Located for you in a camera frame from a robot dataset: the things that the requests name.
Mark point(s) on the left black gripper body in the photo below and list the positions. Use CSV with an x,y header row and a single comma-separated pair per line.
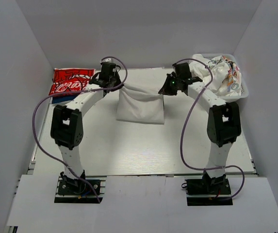
x,y
115,80

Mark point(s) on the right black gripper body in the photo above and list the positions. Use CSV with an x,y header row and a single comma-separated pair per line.
x,y
171,87

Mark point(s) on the green and white t shirt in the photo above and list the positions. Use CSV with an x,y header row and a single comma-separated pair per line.
x,y
140,105

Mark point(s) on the white colourful print t shirt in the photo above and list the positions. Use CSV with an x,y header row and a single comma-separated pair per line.
x,y
221,75

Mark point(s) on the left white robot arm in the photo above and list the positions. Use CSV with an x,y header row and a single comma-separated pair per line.
x,y
67,125

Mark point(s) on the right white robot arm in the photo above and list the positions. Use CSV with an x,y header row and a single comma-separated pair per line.
x,y
223,126

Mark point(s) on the folded red coca-cola shirt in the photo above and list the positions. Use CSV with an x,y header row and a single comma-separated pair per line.
x,y
70,79

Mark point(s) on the folded blue shirt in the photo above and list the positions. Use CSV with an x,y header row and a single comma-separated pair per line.
x,y
64,98

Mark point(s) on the white plastic basket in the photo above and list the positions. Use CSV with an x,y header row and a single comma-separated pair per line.
x,y
243,94

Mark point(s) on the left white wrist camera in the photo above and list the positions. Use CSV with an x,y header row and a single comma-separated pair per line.
x,y
106,59

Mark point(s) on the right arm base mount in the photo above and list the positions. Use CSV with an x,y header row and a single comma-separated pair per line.
x,y
208,191

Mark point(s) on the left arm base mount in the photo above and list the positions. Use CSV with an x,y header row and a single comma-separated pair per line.
x,y
78,192

